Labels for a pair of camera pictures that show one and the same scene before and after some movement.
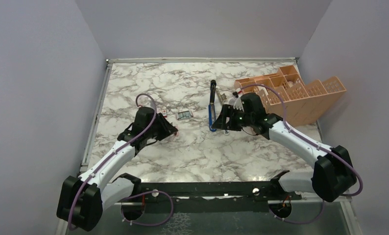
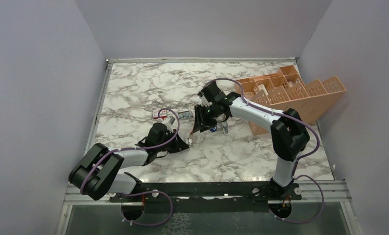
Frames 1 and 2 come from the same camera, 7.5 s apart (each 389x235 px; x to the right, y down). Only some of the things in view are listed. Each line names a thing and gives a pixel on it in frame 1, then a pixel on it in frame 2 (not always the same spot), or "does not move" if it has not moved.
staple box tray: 184,115 does not move
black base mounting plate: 216,197 does not move
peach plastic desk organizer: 304,102 does not move
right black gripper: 227,110 → 201,123
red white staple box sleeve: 163,112 does not move
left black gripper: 167,128 → 179,145
